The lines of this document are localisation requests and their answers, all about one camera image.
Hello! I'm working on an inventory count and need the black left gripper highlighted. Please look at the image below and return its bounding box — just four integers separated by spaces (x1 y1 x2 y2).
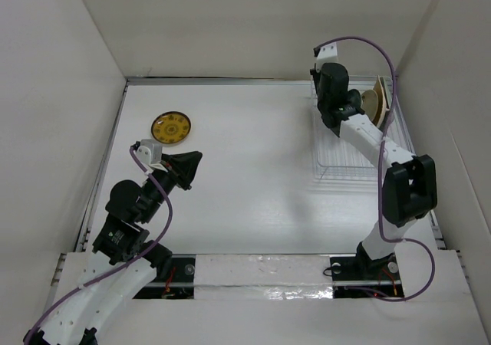
140 149 203 222

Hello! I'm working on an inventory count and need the blue white patterned bowl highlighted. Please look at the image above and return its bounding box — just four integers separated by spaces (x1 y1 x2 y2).
348 89 362 108

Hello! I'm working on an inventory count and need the cream floral round plate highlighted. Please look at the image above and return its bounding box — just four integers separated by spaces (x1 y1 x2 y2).
361 89 379 121

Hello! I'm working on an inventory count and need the green-rimmed bamboo tray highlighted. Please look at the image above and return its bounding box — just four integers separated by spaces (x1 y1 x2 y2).
372 76 390 129

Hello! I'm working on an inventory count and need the orange square woven tray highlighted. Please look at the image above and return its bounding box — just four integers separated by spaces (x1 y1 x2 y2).
310 67 321 104

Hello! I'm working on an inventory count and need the light blue divided plate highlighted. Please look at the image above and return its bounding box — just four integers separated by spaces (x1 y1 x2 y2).
381 77 395 130

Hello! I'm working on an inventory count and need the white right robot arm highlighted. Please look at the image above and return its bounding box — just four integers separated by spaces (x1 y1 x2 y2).
311 63 437 281

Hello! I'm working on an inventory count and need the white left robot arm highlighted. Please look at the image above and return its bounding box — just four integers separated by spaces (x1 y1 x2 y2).
23 142 203 344

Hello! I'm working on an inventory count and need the yellow brown round plate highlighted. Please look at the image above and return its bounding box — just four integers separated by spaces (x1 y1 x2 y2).
150 111 192 145

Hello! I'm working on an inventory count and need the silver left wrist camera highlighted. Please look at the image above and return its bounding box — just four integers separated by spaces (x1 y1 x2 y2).
130 139 164 170

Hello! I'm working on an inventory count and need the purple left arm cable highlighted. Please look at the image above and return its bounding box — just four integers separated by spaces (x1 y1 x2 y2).
25 143 173 342

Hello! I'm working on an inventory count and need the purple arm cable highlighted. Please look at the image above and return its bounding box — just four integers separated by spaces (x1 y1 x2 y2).
312 36 437 303
25 143 173 342

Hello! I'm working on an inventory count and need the white wire dish rack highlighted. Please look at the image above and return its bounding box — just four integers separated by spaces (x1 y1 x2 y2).
310 76 414 183

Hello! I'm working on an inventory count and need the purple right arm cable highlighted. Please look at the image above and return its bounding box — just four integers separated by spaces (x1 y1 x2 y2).
312 36 437 303

